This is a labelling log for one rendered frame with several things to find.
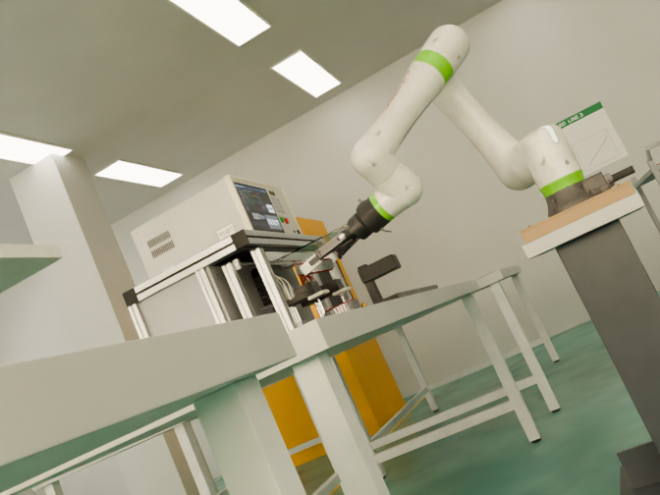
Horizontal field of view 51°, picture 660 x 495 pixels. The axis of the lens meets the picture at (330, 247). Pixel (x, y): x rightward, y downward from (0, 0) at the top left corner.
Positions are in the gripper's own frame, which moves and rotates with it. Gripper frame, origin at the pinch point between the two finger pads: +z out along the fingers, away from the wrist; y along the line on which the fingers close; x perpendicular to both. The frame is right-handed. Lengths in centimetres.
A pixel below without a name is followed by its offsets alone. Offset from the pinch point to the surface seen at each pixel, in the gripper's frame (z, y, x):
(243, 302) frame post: 18.6, 14.3, -3.0
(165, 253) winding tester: 36, 4, -34
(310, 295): 8.2, -3.7, 4.9
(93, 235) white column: 260, -295, -217
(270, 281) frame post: 8.3, 13.3, -2.3
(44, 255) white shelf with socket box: 29, 61, -31
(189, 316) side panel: 34.7, 16.0, -10.2
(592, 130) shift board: -109, -552, -39
